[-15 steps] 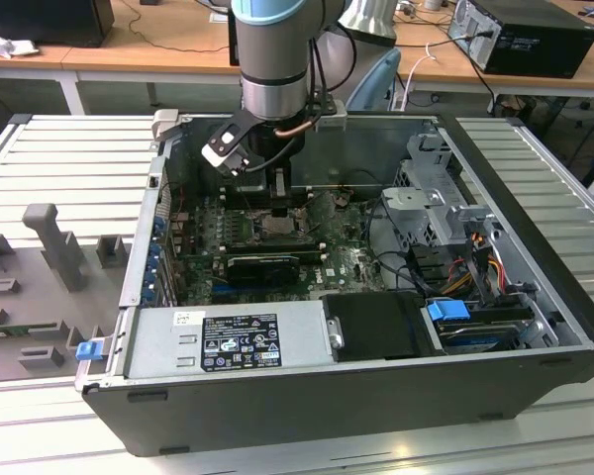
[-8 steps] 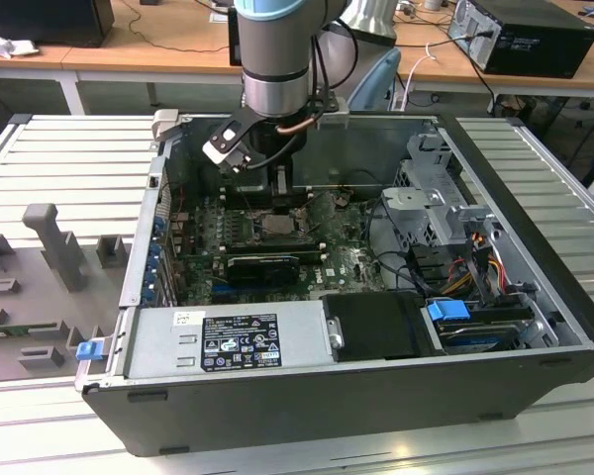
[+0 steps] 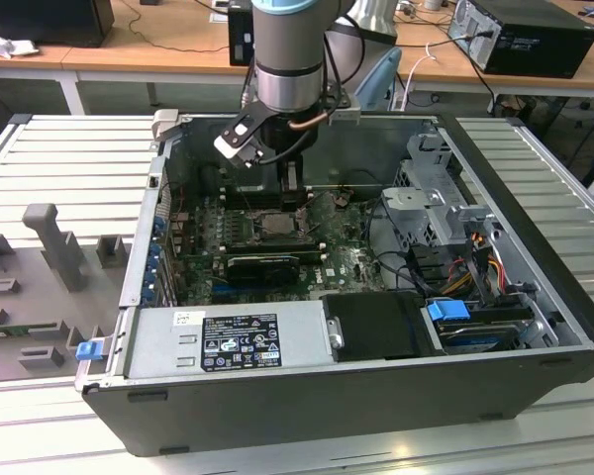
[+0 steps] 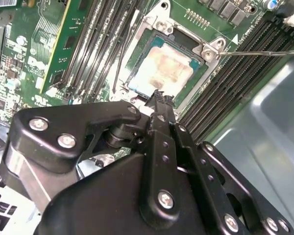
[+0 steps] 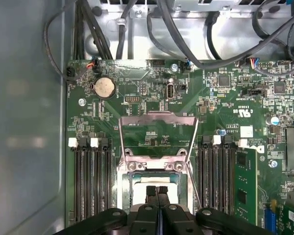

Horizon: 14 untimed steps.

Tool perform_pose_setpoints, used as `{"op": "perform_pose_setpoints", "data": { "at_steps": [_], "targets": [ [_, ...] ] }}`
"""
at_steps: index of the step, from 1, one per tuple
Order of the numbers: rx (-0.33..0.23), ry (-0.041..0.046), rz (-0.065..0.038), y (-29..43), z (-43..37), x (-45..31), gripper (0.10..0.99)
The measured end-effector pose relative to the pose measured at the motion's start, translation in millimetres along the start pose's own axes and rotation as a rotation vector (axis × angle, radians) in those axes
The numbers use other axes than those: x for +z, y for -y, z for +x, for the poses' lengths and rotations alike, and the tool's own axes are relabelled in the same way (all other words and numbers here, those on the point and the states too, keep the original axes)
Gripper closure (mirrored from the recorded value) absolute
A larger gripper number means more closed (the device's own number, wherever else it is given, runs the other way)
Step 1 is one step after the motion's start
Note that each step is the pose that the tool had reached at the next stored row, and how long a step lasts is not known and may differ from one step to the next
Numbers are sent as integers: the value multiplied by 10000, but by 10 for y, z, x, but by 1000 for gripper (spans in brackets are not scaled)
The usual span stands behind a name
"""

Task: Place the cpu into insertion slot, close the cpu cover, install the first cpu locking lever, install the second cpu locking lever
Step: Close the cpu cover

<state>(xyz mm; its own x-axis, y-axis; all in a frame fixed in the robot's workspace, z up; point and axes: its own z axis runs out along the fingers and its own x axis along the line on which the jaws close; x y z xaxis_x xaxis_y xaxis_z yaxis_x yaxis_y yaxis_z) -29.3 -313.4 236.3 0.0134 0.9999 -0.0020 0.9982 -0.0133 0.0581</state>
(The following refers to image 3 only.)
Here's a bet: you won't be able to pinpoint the grey case latch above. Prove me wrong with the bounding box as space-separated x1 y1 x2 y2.
149 108 193 145

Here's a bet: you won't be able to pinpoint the black power cable bundle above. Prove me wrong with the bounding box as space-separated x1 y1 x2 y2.
406 244 481 298

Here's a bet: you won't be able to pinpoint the silver topped CPU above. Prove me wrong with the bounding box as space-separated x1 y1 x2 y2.
259 215 299 238

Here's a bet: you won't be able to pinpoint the crumpled white paper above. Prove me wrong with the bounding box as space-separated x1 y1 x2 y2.
0 27 41 61

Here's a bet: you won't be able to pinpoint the metal socket cover frame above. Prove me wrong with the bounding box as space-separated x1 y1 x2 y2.
250 211 309 242

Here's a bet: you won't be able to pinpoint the black desktop computer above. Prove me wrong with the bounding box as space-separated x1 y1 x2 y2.
447 0 594 80

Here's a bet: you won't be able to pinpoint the black and white wrist camera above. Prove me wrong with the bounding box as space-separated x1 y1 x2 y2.
213 104 278 170

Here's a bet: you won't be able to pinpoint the green RAM stick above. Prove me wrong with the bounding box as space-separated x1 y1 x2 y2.
0 324 63 342

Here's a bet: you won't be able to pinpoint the large black box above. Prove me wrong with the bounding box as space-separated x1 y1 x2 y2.
0 0 115 49

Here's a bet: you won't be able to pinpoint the small black box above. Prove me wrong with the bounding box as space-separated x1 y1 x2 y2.
227 10 256 68

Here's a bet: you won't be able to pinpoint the black graphics card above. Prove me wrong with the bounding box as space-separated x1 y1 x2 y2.
225 253 302 288

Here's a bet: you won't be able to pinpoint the silver metal drive cage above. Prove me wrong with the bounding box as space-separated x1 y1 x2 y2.
379 129 506 251

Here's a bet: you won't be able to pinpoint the silver power supply with label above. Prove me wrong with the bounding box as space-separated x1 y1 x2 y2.
123 302 337 381

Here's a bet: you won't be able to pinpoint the CPU socket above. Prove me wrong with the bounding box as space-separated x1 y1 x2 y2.
247 208 312 245

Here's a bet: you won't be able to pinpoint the blue plastic latch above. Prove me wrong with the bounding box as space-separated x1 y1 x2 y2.
75 339 104 362

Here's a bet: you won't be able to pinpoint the yellow and red power wires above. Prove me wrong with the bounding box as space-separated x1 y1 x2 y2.
445 249 507 294

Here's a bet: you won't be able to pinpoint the green motherboard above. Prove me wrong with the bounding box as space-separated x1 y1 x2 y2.
170 190 407 306

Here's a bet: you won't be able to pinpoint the grey parts rack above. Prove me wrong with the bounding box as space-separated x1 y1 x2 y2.
0 201 136 383

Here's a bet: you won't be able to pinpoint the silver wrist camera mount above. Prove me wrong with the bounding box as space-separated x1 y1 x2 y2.
326 96 362 126

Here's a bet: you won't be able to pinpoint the wooden desk with white frame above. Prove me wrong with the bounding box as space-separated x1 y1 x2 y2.
0 0 594 118

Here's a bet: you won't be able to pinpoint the black plastic shroud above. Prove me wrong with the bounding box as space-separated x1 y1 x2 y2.
320 290 430 363

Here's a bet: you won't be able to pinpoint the hard disk in blue carrier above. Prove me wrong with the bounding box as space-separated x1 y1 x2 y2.
424 298 529 356

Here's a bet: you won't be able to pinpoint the black PC case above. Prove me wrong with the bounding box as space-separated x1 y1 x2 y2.
73 108 594 459

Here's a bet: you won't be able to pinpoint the pale blue teach pendant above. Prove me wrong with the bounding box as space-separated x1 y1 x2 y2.
351 47 403 113

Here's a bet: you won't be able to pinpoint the silver metal handle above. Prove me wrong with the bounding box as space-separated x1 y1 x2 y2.
325 318 347 350

